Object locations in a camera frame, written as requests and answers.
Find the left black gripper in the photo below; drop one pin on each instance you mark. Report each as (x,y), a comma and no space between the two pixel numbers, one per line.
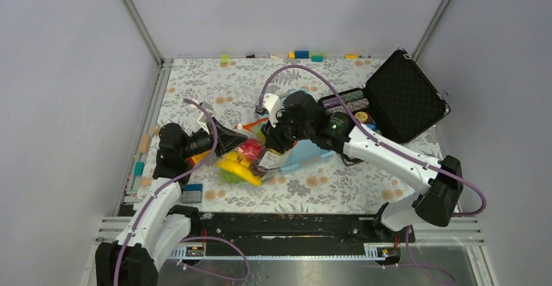
(227,138)

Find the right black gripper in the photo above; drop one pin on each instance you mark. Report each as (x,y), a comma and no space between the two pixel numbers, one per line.
(275,137)

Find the red apple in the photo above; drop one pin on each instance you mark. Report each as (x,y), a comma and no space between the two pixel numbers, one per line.
(251,149)

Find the yellow banana bunch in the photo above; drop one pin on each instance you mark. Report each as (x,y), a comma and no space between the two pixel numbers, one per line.
(235,163)

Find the clear zip top bag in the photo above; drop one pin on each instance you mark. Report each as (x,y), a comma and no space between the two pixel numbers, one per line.
(271,159)

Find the light blue plastic basket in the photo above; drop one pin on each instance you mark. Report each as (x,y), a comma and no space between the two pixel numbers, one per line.
(305,152)

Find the dark purple grapes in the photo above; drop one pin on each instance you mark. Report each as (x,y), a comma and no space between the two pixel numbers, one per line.
(258,171)

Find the green white cabbage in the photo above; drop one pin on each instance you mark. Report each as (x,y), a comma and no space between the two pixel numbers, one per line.
(229,177)

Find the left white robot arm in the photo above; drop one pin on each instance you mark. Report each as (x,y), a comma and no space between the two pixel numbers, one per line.
(137,254)

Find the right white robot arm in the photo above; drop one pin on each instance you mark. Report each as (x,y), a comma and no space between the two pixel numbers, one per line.
(434,182)

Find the floral table mat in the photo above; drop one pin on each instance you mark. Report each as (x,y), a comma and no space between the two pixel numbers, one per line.
(232,89)

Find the yellow orange toy truck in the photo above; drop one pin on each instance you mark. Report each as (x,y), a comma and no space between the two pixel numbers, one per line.
(198,157)

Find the blue grey block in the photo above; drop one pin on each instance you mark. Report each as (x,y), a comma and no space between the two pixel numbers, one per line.
(192,194)

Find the wooden block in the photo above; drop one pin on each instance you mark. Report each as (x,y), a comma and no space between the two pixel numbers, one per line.
(145,143)

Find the blue yellow toy bricks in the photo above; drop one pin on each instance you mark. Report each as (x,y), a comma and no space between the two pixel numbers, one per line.
(304,54)

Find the teal block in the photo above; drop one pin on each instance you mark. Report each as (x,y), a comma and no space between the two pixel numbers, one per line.
(138,169)

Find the black poker chip case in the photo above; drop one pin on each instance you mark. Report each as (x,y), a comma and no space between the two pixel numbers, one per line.
(400,101)

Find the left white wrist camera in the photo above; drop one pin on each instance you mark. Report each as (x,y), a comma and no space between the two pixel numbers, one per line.
(206,119)

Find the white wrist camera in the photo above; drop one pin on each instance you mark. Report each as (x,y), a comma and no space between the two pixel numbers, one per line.
(206,119)
(270,105)

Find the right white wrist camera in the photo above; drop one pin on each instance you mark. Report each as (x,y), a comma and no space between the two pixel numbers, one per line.
(270,105)

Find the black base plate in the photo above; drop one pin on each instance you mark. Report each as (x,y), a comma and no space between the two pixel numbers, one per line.
(284,235)

